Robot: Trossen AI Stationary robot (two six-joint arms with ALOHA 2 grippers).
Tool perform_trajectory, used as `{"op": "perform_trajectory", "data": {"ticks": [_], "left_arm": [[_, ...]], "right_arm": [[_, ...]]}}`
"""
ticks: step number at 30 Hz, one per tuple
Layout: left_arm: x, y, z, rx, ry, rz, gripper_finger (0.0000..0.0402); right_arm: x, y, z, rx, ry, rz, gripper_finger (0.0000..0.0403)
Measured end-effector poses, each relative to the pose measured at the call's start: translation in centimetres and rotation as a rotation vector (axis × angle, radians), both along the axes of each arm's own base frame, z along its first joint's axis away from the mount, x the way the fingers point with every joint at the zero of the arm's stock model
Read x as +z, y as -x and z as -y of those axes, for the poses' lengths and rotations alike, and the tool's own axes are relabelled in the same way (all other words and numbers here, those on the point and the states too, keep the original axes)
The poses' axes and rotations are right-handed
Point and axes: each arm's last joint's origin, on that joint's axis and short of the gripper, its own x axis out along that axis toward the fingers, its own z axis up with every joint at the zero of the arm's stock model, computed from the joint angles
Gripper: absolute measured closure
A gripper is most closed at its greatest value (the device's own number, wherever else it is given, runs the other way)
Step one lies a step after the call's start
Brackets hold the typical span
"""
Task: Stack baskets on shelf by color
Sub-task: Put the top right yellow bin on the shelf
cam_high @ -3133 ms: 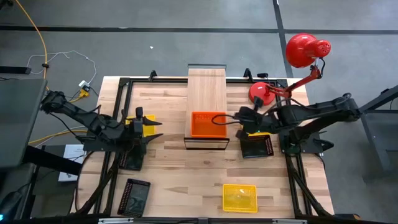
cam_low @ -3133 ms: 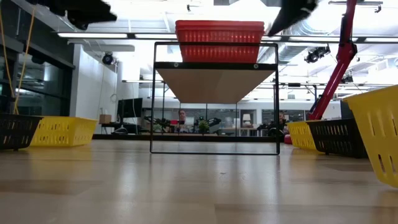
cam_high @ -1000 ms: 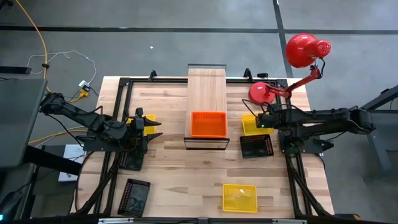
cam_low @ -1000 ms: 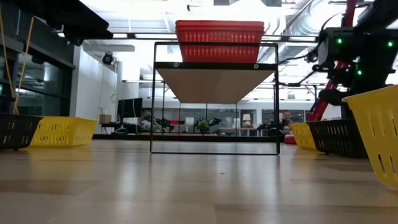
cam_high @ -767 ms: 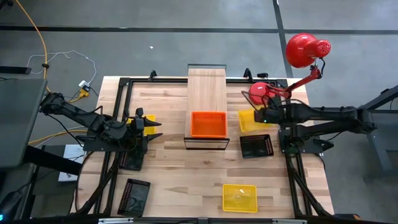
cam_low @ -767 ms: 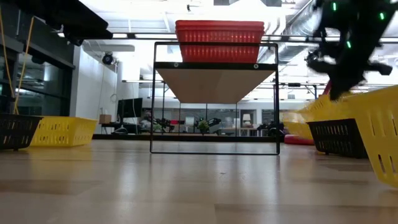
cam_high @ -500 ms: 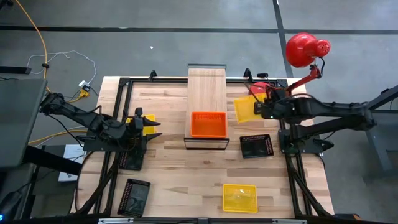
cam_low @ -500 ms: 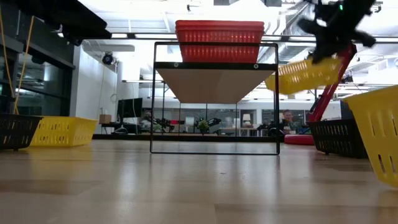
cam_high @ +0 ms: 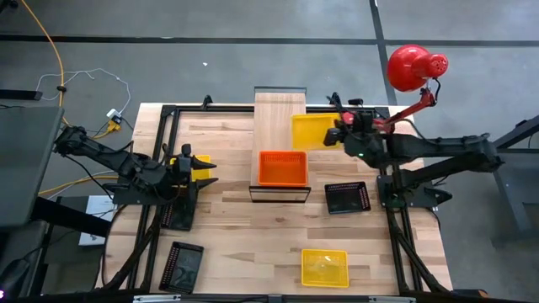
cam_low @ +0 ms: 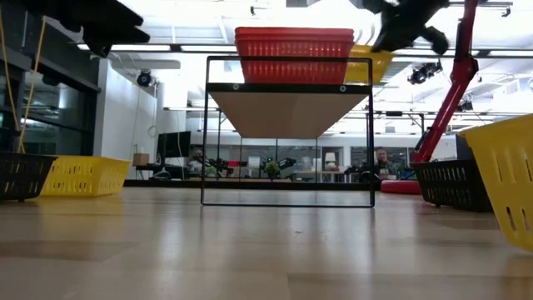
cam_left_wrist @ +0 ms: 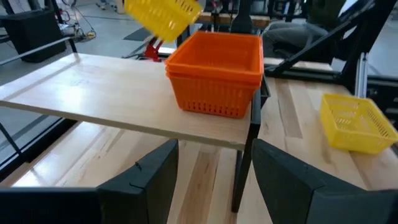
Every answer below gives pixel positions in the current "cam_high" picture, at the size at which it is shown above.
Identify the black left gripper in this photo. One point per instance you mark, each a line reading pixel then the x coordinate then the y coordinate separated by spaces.
pixel 183 181

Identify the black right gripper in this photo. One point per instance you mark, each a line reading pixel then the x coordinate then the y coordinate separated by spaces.
pixel 364 124

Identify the yellow plastic basket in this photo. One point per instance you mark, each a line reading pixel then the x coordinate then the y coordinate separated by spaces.
pixel 204 173
pixel 309 132
pixel 324 269

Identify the orange plastic basket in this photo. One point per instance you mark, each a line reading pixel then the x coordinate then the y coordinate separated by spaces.
pixel 282 168

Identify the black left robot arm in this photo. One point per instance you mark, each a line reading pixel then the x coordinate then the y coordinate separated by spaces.
pixel 105 157

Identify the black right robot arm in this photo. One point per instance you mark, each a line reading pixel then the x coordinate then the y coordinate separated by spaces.
pixel 442 147

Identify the red desk lamp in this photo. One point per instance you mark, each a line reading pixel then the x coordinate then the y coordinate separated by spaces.
pixel 406 67

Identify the white power adapter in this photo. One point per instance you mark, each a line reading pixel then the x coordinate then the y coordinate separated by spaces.
pixel 113 113

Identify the white paper sheet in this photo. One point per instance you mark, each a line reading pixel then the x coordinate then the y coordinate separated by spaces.
pixel 99 206

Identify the grey cabinet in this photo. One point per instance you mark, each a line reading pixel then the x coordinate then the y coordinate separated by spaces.
pixel 25 160

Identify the grey metal stand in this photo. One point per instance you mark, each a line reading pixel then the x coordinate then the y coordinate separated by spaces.
pixel 511 189

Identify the black office chair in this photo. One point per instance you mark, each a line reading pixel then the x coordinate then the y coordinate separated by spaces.
pixel 21 252

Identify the black floor strip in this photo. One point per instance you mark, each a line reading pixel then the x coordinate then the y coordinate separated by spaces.
pixel 19 94

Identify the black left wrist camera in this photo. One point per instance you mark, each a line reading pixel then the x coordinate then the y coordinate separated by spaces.
pixel 186 151

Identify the black frame wooden shelf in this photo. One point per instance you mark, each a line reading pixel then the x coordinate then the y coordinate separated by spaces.
pixel 273 122

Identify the black metal table frame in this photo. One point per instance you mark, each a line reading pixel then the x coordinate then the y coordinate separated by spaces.
pixel 166 111

